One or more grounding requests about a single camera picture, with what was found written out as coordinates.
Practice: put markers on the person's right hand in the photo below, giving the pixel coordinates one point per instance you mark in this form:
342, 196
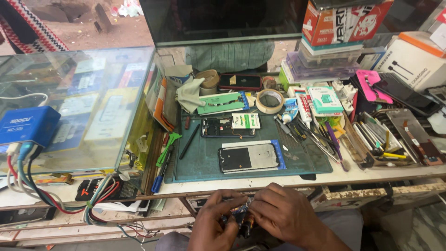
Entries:
289, 212

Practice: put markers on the person's left hand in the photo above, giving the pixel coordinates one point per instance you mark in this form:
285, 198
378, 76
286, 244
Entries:
209, 223

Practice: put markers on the small blue circuit board gadget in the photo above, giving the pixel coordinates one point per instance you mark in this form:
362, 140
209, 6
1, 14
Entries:
244, 216

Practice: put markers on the person's grey trousers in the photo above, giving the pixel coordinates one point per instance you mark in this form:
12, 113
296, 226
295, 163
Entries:
345, 226

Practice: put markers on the white blue-edged screen packaging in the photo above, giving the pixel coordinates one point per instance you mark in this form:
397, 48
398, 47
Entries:
280, 155

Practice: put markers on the green work mat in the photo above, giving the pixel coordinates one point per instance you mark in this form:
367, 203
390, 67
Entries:
205, 160

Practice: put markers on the black-screen smartphone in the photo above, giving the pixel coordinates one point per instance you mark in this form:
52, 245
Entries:
240, 158

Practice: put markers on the pile of tweezers and tools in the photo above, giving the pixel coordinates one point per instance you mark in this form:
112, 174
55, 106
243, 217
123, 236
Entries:
313, 137

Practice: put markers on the black stylus pen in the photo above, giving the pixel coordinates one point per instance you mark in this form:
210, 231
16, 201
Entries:
189, 142

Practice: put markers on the grey metal screwdriver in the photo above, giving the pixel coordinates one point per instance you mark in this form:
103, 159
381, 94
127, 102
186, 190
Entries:
285, 128

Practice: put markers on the green plastic pry tool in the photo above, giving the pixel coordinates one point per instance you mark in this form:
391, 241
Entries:
167, 146

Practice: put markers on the opened dark blue phone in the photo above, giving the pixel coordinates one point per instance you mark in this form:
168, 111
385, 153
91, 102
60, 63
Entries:
216, 127

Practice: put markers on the white green label battery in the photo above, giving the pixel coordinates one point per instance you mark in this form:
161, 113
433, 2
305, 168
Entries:
246, 121

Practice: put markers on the blue white glue bottle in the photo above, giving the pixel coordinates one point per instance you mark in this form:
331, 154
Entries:
290, 109

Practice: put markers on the white red glue tube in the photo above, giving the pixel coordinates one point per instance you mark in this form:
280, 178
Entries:
304, 109

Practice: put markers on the black red packet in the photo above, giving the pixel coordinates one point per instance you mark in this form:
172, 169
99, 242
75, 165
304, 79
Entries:
104, 190

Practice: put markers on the wooden tray of phone parts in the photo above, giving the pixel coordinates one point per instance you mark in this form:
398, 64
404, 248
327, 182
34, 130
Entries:
372, 139

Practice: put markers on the cream masking tape roll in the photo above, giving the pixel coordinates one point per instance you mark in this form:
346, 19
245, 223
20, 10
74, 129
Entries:
260, 104

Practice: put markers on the white teal small box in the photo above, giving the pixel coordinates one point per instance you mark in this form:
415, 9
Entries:
325, 99

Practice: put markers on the green screen packaging with flex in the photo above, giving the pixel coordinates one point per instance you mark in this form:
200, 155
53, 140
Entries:
219, 103

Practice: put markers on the stack of orange packets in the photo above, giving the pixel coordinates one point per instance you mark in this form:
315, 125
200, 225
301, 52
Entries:
162, 104

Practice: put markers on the grey cloth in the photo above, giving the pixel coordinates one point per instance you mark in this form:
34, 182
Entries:
190, 94

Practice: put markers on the white charger plugs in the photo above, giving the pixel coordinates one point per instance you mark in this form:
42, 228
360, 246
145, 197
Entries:
345, 94

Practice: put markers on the small brown tape roll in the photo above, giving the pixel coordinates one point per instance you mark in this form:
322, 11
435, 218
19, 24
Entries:
269, 83

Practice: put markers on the black phone in red case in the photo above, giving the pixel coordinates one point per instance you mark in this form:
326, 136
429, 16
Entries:
240, 82

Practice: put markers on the large brown tape roll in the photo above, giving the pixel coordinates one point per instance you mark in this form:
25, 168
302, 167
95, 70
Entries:
210, 81

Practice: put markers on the stack of clear plastic boxes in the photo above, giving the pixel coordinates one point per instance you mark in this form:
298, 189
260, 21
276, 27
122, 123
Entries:
324, 64

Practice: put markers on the pink phone case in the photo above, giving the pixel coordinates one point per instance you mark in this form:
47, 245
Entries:
374, 85

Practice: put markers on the large black phone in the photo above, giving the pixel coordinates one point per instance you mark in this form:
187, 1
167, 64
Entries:
407, 96

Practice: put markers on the glass display case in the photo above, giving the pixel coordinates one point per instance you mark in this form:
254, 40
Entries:
76, 108

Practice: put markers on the white orange charger box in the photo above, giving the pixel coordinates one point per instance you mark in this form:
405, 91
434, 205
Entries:
414, 62

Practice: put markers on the red white carton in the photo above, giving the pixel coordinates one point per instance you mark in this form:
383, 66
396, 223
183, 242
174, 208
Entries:
345, 22

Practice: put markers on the black glass monitor panel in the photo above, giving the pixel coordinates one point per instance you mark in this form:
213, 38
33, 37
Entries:
223, 19

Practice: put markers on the blue power supply box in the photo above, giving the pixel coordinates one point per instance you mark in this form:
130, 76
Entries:
28, 125

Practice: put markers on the silver phone screen frame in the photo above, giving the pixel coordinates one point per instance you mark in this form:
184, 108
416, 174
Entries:
413, 134

